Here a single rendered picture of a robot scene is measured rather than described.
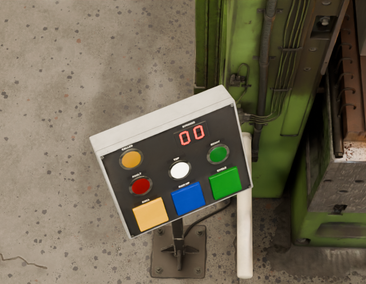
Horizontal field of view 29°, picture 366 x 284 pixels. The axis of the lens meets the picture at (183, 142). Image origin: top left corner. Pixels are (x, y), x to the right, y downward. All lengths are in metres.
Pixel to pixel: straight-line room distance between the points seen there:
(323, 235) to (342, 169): 0.71
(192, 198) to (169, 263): 1.01
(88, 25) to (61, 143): 0.57
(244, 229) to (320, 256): 0.72
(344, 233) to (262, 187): 0.34
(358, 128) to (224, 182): 0.39
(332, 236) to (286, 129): 0.59
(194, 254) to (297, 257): 0.39
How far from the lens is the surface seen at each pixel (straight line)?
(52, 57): 3.13
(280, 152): 2.37
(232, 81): 1.87
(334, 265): 2.77
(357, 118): 1.89
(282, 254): 2.75
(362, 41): 1.50
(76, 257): 2.77
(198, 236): 2.74
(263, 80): 1.85
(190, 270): 2.71
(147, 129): 1.61
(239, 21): 1.65
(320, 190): 2.12
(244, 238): 2.09
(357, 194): 2.17
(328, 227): 2.65
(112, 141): 1.61
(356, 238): 2.67
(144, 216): 1.72
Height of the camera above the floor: 2.66
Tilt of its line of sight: 67 degrees down
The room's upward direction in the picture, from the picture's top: 3 degrees counter-clockwise
